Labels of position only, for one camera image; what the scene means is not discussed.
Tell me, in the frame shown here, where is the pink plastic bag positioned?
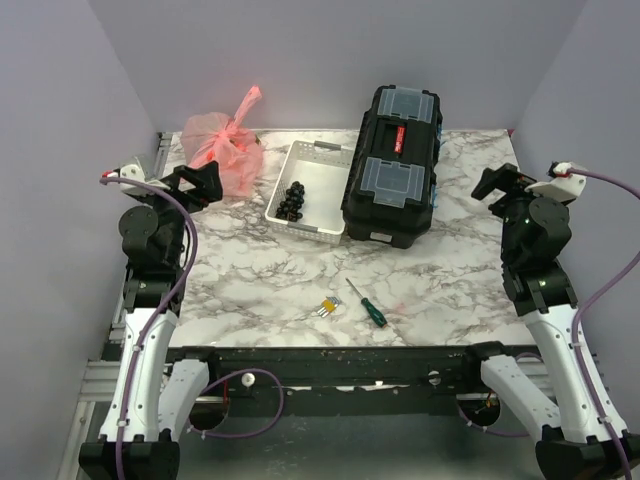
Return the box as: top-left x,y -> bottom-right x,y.
180,85 -> 264,197

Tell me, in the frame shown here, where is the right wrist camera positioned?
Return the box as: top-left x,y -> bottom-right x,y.
524,162 -> 586,203

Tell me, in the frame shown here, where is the purple cable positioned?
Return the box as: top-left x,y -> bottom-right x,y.
567,169 -> 640,480
99,177 -> 199,480

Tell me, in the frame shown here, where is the yellow hex key set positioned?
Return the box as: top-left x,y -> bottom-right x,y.
317,297 -> 341,318

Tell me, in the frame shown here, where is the black fake grape bunch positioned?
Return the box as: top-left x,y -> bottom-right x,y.
275,181 -> 305,222

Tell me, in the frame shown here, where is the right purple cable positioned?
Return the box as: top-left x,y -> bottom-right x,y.
567,169 -> 640,480

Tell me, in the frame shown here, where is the green handled screwdriver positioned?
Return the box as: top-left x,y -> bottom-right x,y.
346,278 -> 388,328

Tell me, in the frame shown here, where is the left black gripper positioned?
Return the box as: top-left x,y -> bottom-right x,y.
137,159 -> 222,265

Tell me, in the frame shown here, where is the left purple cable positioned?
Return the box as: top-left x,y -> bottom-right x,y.
99,177 -> 199,480

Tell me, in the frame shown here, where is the white plastic basket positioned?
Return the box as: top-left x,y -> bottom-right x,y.
265,140 -> 354,245

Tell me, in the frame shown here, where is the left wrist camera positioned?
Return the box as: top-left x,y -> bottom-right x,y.
102,155 -> 169,190

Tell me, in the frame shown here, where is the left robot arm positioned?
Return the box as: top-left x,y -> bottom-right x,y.
79,162 -> 223,479

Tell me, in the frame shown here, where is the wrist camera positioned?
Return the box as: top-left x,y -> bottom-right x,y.
524,162 -> 586,203
102,155 -> 169,190

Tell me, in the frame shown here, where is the aluminium frame rail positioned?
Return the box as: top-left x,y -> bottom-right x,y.
57,133 -> 188,479

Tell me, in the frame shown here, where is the black plastic toolbox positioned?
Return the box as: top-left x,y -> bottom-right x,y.
341,85 -> 443,249

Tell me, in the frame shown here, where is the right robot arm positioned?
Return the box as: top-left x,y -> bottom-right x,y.
459,162 -> 639,479

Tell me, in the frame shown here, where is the black front rail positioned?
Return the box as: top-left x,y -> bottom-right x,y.
167,346 -> 488,417

